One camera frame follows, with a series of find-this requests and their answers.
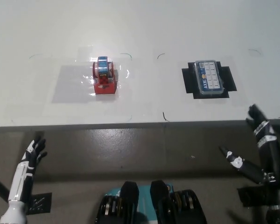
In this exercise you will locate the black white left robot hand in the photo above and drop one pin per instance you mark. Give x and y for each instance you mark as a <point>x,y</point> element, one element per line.
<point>30,154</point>

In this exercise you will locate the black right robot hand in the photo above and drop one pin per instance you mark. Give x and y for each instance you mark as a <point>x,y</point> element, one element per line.
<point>269,149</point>

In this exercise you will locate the clear plastic battery box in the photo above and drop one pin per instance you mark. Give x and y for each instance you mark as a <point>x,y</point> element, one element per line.
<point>209,77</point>

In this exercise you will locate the black floor tape patch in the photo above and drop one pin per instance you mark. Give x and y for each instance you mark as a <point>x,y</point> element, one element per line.
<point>40,203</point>

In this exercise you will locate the red tape dispenser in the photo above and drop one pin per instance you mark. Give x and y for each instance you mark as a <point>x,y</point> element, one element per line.
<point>104,79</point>

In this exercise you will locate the black tape cross patch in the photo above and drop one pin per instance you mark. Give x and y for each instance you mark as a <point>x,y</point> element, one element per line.
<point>189,79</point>

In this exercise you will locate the clear plastic film sheet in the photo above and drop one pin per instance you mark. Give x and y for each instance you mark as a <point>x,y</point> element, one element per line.
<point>49,109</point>
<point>238,100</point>

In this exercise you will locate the grey rectangular paper patch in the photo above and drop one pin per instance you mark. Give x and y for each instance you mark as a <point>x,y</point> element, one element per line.
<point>72,84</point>

